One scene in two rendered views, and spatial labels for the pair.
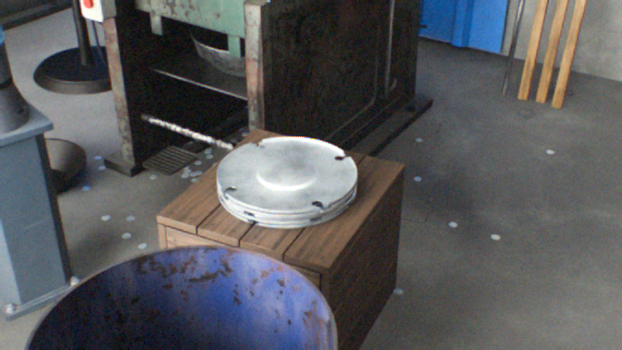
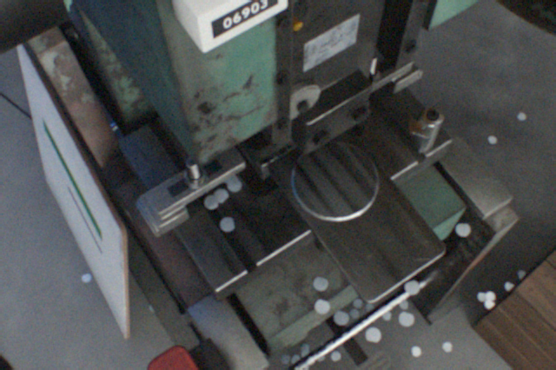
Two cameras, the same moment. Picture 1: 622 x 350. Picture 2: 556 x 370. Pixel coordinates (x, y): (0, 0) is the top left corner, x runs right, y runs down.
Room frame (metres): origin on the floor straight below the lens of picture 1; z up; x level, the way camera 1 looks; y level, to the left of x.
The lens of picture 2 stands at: (1.90, 0.66, 1.69)
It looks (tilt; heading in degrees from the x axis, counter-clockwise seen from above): 66 degrees down; 294
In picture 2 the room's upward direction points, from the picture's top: 1 degrees counter-clockwise
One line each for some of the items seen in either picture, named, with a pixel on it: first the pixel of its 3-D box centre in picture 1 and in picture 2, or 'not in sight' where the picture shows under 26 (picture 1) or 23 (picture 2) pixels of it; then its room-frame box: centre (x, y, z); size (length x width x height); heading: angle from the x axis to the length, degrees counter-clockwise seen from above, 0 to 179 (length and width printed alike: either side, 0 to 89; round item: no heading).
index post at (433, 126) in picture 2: not in sight; (426, 128); (1.90, 0.10, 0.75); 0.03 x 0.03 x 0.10; 57
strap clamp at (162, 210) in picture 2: not in sight; (190, 180); (2.19, 0.32, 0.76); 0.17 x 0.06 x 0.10; 57
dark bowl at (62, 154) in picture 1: (33, 174); not in sight; (1.91, 0.80, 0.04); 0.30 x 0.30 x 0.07
